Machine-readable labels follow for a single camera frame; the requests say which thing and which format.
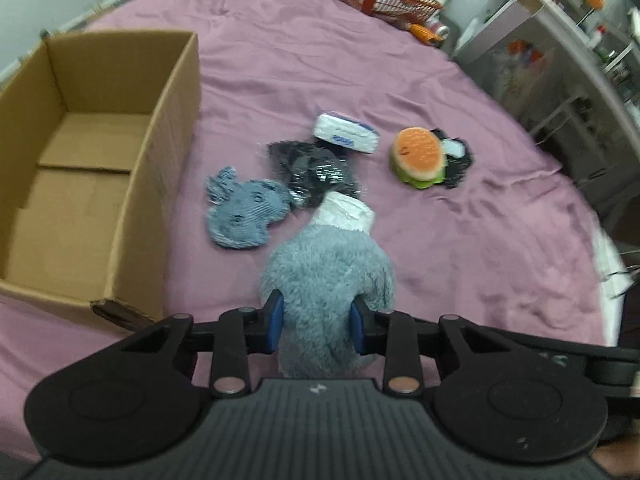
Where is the grey fluffy plush toy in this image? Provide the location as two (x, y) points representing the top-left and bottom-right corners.
(260, 224), (395, 379)

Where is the plush hamburger toy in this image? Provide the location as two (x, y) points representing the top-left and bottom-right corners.
(390, 127), (446, 190)

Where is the blue knitted cloth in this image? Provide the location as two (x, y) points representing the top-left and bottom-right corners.
(205, 166), (291, 249)

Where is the white folded cloth roll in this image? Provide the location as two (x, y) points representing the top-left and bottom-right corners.
(310, 191), (375, 234)

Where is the black plastic wrapped bundle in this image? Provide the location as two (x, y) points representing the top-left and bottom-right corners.
(267, 140), (360, 208)

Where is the black stitched fabric pouch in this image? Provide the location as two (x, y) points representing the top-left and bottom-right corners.
(433, 129), (474, 188)

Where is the white tissue pack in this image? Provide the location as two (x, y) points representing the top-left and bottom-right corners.
(312, 113), (380, 154)

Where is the pink bed sheet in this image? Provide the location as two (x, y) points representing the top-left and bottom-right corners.
(1, 0), (606, 460)

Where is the brown cardboard box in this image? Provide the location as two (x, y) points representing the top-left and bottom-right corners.
(1, 29), (201, 330)

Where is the metal shelf rack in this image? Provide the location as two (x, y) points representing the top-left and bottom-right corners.
(454, 0), (639, 218)

